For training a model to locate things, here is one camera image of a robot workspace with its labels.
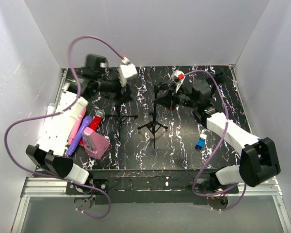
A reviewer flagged black tripod stand pink mic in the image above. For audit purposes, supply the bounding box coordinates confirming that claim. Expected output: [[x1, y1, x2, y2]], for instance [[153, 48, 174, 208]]
[[137, 83, 168, 149]]

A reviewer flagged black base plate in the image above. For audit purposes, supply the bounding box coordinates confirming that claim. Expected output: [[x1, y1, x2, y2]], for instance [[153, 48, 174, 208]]
[[33, 167, 267, 206]]

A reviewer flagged white microphone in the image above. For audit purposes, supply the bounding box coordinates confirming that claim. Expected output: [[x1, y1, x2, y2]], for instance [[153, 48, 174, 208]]
[[47, 103, 56, 115]]

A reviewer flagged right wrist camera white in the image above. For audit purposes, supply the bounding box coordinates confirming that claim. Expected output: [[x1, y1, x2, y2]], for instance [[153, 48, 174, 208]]
[[171, 70, 185, 94]]

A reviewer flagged blue white small toy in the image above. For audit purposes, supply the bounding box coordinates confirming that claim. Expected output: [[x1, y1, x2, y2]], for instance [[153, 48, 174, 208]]
[[195, 133, 207, 150]]

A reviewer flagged red glitter microphone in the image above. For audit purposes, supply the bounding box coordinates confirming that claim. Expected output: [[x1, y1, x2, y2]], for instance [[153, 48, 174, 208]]
[[79, 109, 105, 134]]

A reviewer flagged black tripod shock-mount stand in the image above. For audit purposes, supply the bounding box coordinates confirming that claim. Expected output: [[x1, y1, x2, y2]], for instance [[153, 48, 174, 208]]
[[105, 103, 138, 143]]

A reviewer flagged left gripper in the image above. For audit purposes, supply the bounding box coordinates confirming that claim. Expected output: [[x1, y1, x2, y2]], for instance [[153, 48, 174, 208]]
[[97, 70, 134, 104]]

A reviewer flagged black marble mat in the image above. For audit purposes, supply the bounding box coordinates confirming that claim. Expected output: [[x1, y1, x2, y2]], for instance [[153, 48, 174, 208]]
[[73, 66, 240, 169]]

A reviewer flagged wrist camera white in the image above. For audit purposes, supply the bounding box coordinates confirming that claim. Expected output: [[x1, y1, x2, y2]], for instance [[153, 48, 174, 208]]
[[171, 70, 185, 94], [118, 56, 138, 87]]

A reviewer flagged pink metronome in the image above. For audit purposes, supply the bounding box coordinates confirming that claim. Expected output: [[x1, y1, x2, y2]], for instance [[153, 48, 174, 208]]
[[82, 127, 110, 160]]

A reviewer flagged pink microphone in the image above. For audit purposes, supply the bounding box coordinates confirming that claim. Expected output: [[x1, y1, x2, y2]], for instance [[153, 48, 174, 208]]
[[68, 108, 86, 146]]

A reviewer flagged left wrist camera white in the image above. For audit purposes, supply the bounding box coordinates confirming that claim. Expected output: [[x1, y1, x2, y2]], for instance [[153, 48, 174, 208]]
[[118, 56, 138, 87]]

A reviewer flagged purple cable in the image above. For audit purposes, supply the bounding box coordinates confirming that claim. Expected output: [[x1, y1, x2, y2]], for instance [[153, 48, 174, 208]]
[[181, 70, 247, 212], [4, 35, 129, 219]]

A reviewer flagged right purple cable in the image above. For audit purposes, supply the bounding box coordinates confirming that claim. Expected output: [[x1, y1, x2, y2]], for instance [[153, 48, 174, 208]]
[[181, 70, 247, 212]]

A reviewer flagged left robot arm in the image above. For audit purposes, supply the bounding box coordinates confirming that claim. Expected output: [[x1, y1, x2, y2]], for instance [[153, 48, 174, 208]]
[[26, 97, 110, 194]]

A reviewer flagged black round-base stand purple mic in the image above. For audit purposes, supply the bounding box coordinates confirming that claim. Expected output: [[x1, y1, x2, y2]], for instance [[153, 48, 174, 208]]
[[206, 72, 227, 85]]

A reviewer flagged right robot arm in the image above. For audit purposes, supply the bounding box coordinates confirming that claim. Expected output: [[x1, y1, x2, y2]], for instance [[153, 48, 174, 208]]
[[154, 80, 281, 193]]

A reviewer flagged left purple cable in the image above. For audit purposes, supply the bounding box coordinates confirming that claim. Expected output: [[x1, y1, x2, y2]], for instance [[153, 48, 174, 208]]
[[4, 35, 129, 219]]

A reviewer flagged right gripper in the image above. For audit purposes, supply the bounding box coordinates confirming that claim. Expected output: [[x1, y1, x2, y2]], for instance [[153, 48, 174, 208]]
[[154, 83, 198, 111]]

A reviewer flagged purple microphone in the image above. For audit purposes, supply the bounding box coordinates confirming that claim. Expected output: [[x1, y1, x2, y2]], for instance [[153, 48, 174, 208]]
[[66, 116, 93, 156]]

